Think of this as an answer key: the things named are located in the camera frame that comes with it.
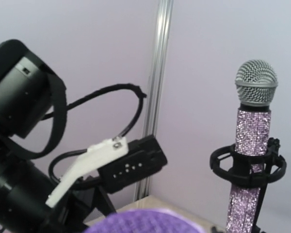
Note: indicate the left aluminium corner post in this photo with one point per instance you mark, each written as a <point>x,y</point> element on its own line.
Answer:
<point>155,81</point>

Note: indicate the rhinestone silver-head microphone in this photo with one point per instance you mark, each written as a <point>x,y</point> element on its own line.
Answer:
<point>256,82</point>

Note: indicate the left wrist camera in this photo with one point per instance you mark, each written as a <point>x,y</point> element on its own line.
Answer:
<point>96,156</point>

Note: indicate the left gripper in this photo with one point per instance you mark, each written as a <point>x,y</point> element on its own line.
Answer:
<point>145,158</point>

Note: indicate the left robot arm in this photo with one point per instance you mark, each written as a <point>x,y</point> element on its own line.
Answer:
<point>33,116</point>

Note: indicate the black tripod microphone stand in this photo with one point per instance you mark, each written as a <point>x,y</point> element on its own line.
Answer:
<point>250,171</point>

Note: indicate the purple microphone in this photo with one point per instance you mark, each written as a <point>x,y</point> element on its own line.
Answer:
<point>145,221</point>

